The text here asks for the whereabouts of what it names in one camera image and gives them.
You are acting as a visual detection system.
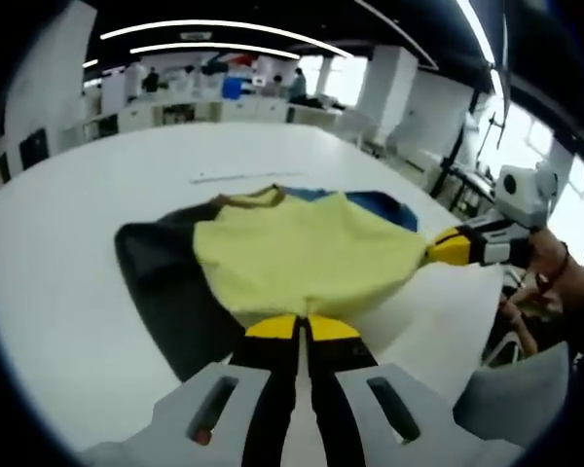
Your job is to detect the long curved ceiling light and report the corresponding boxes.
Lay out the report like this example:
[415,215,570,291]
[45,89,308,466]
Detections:
[99,18,354,58]

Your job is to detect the long white cabinet counter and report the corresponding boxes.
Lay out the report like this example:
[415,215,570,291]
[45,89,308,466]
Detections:
[85,94,345,142]

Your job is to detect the blue storage bin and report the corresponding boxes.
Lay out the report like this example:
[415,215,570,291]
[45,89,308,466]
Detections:
[222,76,244,101]

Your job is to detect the slim white column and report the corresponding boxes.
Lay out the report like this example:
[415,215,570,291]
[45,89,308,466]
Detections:
[359,46,418,142]

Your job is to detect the grey mesh office chair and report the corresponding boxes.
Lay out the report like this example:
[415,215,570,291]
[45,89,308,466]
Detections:
[455,340,575,447]

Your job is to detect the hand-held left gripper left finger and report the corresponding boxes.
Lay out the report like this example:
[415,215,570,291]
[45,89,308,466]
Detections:
[82,313,302,467]

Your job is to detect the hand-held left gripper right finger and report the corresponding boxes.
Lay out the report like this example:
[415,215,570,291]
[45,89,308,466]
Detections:
[305,313,522,467]

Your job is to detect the person's right hand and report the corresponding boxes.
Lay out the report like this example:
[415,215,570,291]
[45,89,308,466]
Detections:
[524,226,568,294]

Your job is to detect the black tripod stand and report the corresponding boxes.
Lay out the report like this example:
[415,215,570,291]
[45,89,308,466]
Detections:
[430,111,510,215]

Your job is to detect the black box by column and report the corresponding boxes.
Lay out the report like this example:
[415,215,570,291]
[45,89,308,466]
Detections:
[18,126,48,169]

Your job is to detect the white square column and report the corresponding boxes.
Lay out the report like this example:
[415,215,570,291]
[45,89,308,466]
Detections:
[2,0,98,162]

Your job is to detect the yellow garment with dark sleeves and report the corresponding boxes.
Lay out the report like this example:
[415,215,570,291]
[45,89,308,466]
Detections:
[114,183,439,383]

